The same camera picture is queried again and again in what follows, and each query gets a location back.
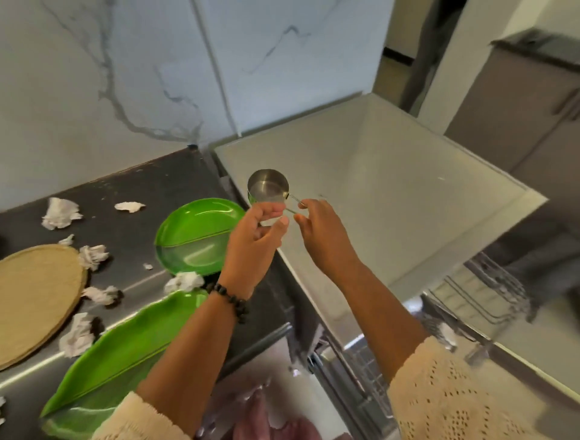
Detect person's left forearm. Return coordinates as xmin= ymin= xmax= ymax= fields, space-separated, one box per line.
xmin=135 ymin=285 xmax=261 ymax=438

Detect steel measuring cup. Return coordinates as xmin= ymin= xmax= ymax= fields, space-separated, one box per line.
xmin=247 ymin=169 xmax=309 ymax=216

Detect dark cabinet handle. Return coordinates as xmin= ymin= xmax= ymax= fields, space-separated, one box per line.
xmin=553 ymin=88 xmax=580 ymax=121

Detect cream knit right sleeve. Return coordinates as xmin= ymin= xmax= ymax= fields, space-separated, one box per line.
xmin=387 ymin=335 xmax=551 ymax=440

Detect cream knit left sleeve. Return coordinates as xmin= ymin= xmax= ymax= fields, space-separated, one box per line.
xmin=91 ymin=392 xmax=193 ymax=440

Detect person's right hand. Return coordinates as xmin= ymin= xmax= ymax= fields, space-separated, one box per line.
xmin=294 ymin=198 xmax=362 ymax=278

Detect long green leaf plate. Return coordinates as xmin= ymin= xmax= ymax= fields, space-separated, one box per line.
xmin=38 ymin=289 xmax=210 ymax=440

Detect person's right forearm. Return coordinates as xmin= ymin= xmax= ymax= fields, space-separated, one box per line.
xmin=328 ymin=260 xmax=429 ymax=386

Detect steel wire basket drawer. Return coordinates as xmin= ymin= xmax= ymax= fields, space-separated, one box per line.
xmin=313 ymin=333 xmax=399 ymax=440

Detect scattered crumpled white tissues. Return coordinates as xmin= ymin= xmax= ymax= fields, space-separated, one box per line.
xmin=0 ymin=197 xmax=206 ymax=427

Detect round woven straw mat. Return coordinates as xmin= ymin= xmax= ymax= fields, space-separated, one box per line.
xmin=0 ymin=244 xmax=89 ymax=372

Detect grey kitchen cabinet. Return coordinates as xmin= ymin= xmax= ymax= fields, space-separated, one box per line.
xmin=444 ymin=27 xmax=580 ymax=186

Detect pink clothing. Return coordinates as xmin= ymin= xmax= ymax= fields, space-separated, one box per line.
xmin=233 ymin=390 xmax=323 ymax=440

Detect cream knit sleeve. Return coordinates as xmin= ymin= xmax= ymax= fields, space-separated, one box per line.
xmin=387 ymin=335 xmax=551 ymax=440
xmin=91 ymin=392 xmax=193 ymax=440

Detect steel wire dish rack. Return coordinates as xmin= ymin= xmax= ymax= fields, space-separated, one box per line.
xmin=426 ymin=251 xmax=533 ymax=325

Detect black bead bracelet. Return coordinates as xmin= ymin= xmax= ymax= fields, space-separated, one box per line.
xmin=205 ymin=282 xmax=251 ymax=325

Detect person's left hand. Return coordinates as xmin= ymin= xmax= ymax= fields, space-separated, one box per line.
xmin=220 ymin=202 xmax=290 ymax=301

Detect small green leaf plate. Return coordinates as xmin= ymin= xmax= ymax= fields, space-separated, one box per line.
xmin=154 ymin=198 xmax=247 ymax=277

